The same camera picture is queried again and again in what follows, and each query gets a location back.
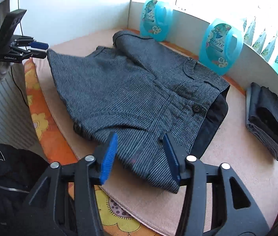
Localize grey houndstooth pants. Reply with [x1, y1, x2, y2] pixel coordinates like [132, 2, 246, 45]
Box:
[47, 30, 230, 193]

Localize orange floral sheet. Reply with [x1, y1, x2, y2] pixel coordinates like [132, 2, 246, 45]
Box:
[23, 28, 247, 236]

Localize white radiator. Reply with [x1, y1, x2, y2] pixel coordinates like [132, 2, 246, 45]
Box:
[0, 3, 39, 150]

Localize pink towel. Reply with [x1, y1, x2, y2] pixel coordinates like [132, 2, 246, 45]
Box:
[32, 28, 278, 236]

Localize black jacket with zipper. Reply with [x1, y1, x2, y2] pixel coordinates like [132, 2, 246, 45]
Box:
[0, 144, 62, 235]

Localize folded dark clothes stack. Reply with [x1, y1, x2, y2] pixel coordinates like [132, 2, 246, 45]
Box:
[246, 82, 278, 161]

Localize blue detergent bottle left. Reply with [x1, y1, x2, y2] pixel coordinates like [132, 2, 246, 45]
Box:
[139, 0, 173, 41]

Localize blue detergent bottle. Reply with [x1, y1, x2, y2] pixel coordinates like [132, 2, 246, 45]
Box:
[199, 19, 244, 76]
[139, 0, 173, 41]

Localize blue detergent bottle right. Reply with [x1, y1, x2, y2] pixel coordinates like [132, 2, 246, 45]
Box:
[199, 19, 244, 76]

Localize black cable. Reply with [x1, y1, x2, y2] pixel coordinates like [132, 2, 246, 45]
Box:
[10, 0, 30, 107]

